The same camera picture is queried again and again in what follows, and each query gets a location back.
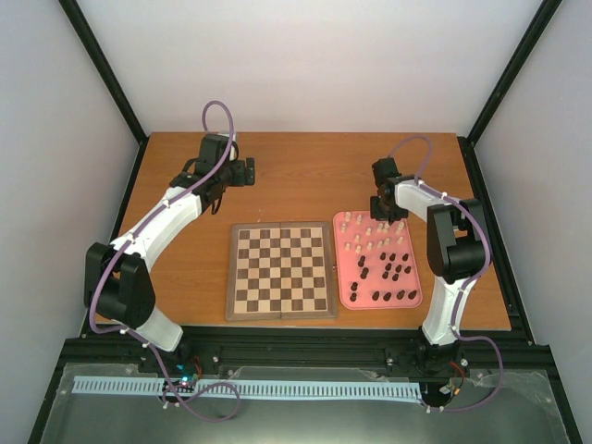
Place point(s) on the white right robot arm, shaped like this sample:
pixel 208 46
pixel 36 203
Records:
pixel 457 246

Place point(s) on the light blue cable duct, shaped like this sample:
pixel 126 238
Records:
pixel 254 390

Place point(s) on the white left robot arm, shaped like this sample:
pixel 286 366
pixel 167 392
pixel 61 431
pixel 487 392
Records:
pixel 117 282

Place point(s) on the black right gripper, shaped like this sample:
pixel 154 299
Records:
pixel 375 213

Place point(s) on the right black frame post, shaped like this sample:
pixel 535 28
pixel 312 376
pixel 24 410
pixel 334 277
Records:
pixel 532 34

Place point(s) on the wooden chessboard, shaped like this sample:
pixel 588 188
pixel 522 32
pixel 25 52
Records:
pixel 281 270

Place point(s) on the black aluminium frame rail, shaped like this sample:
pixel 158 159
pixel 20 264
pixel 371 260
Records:
pixel 376 349

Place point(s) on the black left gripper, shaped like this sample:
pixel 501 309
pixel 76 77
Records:
pixel 240 180

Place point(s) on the black frame post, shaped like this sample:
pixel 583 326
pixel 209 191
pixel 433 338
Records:
pixel 532 34
pixel 95 52

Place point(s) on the pink plastic tray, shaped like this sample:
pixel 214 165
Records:
pixel 389 255

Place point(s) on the left black frame post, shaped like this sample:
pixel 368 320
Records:
pixel 95 52

